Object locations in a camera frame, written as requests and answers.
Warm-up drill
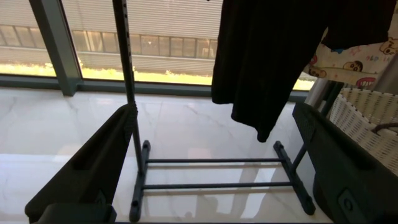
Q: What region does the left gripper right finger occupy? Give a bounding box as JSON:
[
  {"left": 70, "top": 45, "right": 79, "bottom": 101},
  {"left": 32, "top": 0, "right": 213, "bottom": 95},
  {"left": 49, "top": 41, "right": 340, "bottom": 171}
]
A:
[{"left": 292, "top": 102, "right": 398, "bottom": 224}]

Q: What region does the window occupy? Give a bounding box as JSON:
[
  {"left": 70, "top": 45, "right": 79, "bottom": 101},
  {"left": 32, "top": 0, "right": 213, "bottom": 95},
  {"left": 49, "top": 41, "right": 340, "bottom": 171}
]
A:
[{"left": 0, "top": 0, "right": 317, "bottom": 103}]

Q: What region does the black garment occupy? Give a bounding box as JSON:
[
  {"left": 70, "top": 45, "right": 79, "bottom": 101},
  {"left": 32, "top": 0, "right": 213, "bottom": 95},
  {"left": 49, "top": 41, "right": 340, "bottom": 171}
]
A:
[{"left": 211, "top": 0, "right": 398, "bottom": 144}]

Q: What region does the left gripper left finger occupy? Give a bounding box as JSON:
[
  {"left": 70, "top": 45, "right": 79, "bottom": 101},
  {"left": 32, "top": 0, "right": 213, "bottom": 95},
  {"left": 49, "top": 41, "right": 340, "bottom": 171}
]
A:
[{"left": 24, "top": 103, "right": 139, "bottom": 223}]

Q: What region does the cream printed garment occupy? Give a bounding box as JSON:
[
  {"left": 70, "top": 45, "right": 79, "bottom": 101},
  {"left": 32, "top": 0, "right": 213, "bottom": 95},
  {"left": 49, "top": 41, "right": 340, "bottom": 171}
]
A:
[{"left": 302, "top": 27, "right": 398, "bottom": 90}]

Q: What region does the black clothes rack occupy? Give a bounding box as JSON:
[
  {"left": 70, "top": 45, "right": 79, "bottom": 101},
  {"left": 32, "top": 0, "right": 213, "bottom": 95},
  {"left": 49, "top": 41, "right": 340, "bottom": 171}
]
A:
[{"left": 111, "top": 0, "right": 345, "bottom": 223}]

